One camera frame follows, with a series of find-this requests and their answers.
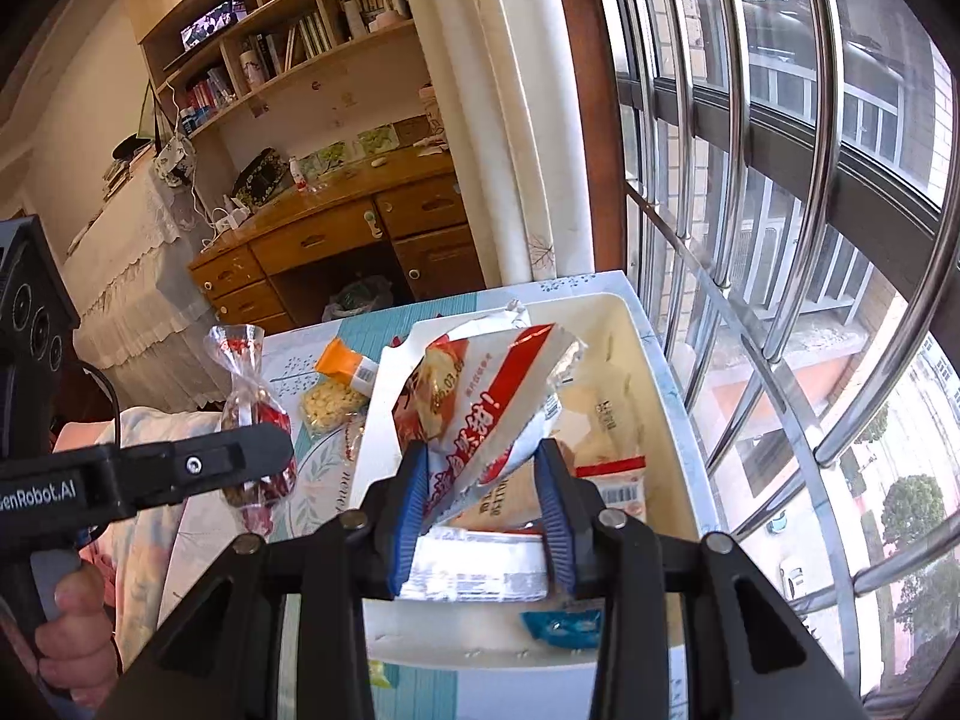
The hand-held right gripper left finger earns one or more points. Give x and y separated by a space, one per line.
409 525

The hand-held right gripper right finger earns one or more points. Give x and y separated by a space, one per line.
559 532

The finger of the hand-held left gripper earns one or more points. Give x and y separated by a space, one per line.
187 465

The beige cracker packet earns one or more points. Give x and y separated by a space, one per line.
495 502

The white packet with red edges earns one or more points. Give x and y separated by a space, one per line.
615 484

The silver foil snack packet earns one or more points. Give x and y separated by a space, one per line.
480 562

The clear bag of red candies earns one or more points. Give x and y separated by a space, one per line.
251 405

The small blue snack packet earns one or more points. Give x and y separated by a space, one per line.
562 626

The clear bag of sponge cake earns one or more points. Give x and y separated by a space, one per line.
600 420

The red and white snack packet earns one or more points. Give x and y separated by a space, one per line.
487 405

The orange topped clear snack packet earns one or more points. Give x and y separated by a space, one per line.
330 397

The green snack packet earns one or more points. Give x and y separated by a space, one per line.
379 675

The white plastic container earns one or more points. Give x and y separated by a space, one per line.
660 405

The person's left hand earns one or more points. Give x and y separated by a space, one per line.
75 637

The pastel floral blanket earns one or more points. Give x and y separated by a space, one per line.
150 562

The white lace bed cover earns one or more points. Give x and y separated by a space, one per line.
135 277

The white floral pouch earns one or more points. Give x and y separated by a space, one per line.
176 157

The white power strip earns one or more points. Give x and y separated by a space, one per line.
225 221

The green plastic bag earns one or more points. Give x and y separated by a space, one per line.
360 296

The wooden desk with drawers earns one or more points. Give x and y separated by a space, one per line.
315 240

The dark floral case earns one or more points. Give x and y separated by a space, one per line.
259 180

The row of red books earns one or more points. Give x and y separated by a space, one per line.
206 94

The white drawer hook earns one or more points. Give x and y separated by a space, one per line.
369 223

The small red white bottle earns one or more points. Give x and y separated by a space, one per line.
298 174

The white printed mug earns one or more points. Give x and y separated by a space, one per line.
253 66

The tablet screen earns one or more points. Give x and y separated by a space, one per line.
214 19

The row of green picture cards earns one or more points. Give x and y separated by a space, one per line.
352 146

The wooden bookshelf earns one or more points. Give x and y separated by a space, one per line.
315 90

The row of light books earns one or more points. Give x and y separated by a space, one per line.
307 34

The cream curtain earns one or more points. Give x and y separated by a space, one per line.
510 127

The printed cardboard box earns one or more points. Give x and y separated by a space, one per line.
431 116

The window with steel bars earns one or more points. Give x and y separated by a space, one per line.
847 157

